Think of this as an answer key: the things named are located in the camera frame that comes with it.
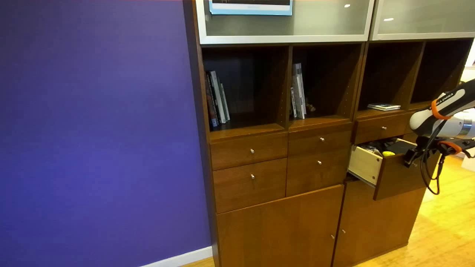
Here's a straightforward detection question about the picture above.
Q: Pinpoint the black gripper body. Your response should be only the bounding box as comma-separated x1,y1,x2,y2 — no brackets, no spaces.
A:
417,127,444,152

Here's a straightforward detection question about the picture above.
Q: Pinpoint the brown wooden drawer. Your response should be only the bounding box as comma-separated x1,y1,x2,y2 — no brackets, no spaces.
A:
212,157,288,213
285,146,352,197
352,111,413,145
209,130,290,170
287,124,353,158
347,138,442,201

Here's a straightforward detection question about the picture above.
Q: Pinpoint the flat lying white book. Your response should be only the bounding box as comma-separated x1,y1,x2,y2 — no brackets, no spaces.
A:
367,102,402,112

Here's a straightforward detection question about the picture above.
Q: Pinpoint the brown wooden cabinet door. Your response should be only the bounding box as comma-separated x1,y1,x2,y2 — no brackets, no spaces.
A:
331,176,428,267
215,184,346,267

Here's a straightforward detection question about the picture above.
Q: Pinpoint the brown wooden shelf cabinet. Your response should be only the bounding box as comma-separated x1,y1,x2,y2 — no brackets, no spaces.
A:
331,0,475,267
183,0,370,267

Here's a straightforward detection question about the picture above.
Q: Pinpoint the frosted glass cabinet door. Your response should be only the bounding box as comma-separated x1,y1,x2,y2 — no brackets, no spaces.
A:
370,0,475,41
195,0,376,46

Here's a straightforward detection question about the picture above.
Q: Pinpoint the thin pale upright book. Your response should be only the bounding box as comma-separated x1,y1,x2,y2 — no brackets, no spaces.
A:
290,86,299,120

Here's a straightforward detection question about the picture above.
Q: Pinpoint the grey book with blue cover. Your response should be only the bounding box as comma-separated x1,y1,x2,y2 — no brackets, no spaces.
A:
294,62,307,120

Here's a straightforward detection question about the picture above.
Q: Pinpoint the thin grey upright book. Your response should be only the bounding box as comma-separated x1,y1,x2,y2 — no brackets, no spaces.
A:
220,81,233,123

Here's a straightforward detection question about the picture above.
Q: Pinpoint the dark upright book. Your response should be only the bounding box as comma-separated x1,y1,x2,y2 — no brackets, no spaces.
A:
205,72,220,130

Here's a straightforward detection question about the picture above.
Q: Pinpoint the blue framed picture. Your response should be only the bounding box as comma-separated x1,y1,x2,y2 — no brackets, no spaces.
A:
206,0,296,17

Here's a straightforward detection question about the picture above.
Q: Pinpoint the white baseboard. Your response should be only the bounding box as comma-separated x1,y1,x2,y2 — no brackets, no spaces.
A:
141,244,215,267

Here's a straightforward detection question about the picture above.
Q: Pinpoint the orange cable strap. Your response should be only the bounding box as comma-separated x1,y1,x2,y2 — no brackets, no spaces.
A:
429,98,453,121

